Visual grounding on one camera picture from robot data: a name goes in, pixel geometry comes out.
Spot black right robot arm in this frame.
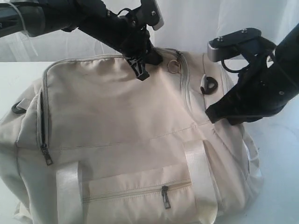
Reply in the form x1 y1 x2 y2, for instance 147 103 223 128
206 26 299 125

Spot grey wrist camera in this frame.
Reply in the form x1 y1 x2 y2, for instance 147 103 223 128
141 0 164 31
207 28 262 62

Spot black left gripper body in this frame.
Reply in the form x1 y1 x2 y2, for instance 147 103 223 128
77 0 154 58

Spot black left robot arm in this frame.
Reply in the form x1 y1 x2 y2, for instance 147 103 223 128
0 0 164 81

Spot beige duffel bag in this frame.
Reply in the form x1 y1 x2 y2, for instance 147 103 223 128
0 49 263 224

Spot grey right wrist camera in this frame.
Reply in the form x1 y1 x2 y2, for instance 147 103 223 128
207 28 262 62

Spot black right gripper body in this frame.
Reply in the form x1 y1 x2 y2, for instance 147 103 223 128
224 37 299 124

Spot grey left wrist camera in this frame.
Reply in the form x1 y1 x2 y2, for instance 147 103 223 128
141 0 164 31

